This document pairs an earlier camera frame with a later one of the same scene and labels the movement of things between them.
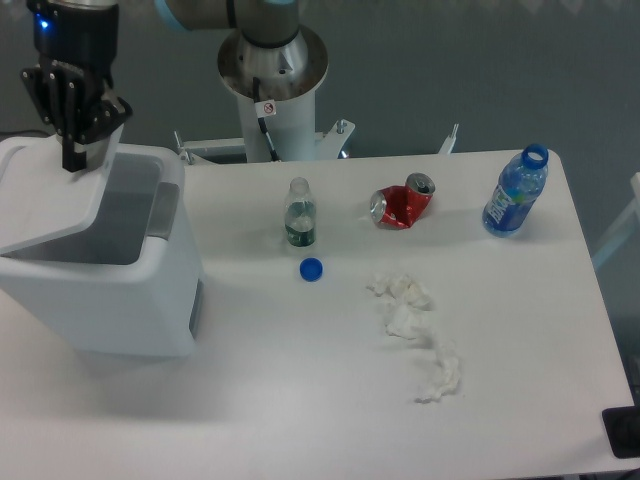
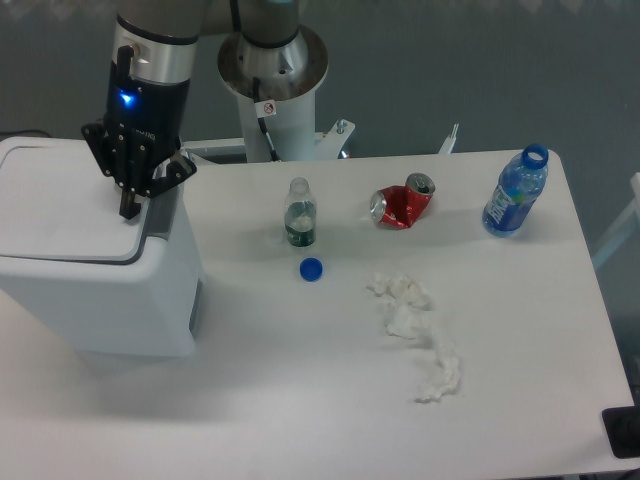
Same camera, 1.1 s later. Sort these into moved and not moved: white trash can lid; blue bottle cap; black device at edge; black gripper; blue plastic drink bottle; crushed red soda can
Moved: black gripper; white trash can lid
Not moved: crushed red soda can; blue plastic drink bottle; black device at edge; blue bottle cap
